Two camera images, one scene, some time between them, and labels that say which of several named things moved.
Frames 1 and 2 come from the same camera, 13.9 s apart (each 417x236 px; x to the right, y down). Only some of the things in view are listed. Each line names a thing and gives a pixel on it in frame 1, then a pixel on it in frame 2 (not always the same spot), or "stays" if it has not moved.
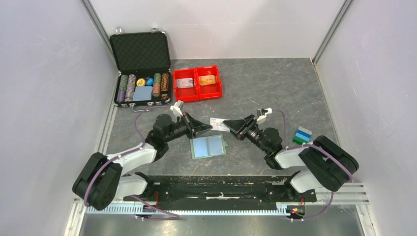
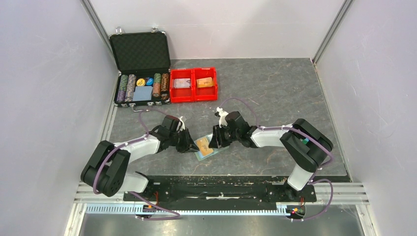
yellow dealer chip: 140,82 stays
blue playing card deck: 142,93 stays
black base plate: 219,189 stays
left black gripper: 193,126 -> 189,145
